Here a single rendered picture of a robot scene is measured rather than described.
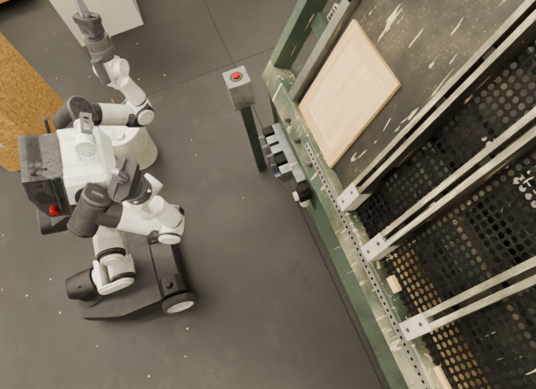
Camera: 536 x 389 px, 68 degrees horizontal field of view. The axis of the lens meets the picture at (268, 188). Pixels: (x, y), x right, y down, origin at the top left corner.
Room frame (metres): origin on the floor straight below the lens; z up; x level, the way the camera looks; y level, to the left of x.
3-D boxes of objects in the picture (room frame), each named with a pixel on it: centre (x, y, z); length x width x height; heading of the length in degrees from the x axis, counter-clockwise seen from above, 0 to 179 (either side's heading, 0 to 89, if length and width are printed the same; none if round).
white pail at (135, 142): (1.85, 0.86, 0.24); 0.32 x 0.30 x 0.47; 7
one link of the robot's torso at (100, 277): (0.87, 1.00, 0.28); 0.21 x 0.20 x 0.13; 97
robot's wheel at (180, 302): (0.63, 0.70, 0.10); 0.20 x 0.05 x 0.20; 97
